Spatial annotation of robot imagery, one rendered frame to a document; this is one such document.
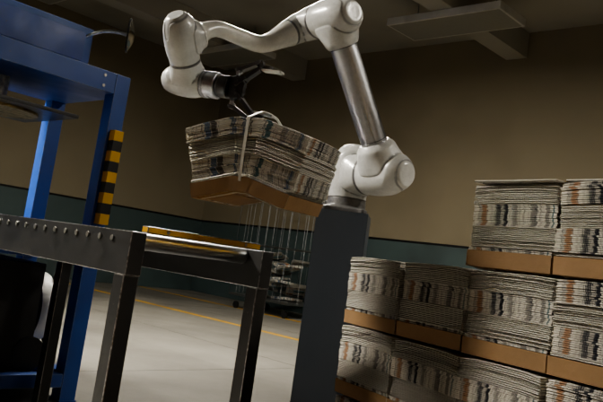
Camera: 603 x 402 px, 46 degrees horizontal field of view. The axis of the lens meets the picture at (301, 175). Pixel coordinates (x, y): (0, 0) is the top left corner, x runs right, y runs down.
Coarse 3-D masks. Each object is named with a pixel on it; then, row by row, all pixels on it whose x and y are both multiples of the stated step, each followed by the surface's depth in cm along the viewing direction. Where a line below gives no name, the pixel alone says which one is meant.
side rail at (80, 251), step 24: (0, 216) 249; (0, 240) 245; (24, 240) 234; (48, 240) 223; (72, 240) 213; (96, 240) 204; (120, 240) 196; (144, 240) 196; (96, 264) 202; (120, 264) 194
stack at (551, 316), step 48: (384, 288) 224; (432, 288) 206; (480, 288) 189; (528, 288) 175; (576, 288) 163; (384, 336) 220; (480, 336) 185; (528, 336) 172; (576, 336) 160; (384, 384) 216; (432, 384) 197; (480, 384) 181; (528, 384) 169; (576, 384) 158
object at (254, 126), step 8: (240, 120) 214; (256, 120) 211; (240, 128) 213; (256, 128) 211; (240, 136) 213; (248, 136) 212; (256, 136) 211; (240, 144) 212; (248, 144) 211; (240, 152) 212; (248, 152) 211; (248, 160) 211; (248, 168) 211; (240, 192) 212
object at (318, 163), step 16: (272, 128) 209; (288, 128) 207; (256, 144) 210; (272, 144) 208; (288, 144) 206; (304, 144) 204; (320, 144) 213; (256, 160) 210; (272, 160) 208; (288, 160) 206; (304, 160) 205; (320, 160) 217; (336, 160) 229; (256, 176) 209; (272, 176) 208; (288, 176) 206; (304, 176) 209; (320, 176) 220; (288, 192) 205; (304, 192) 213; (320, 192) 225
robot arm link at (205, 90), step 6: (204, 72) 234; (210, 72) 234; (216, 72) 234; (204, 78) 232; (210, 78) 231; (216, 78) 232; (198, 84) 233; (204, 84) 232; (210, 84) 231; (198, 90) 233; (204, 90) 232; (210, 90) 231; (204, 96) 235; (210, 96) 233; (216, 96) 235
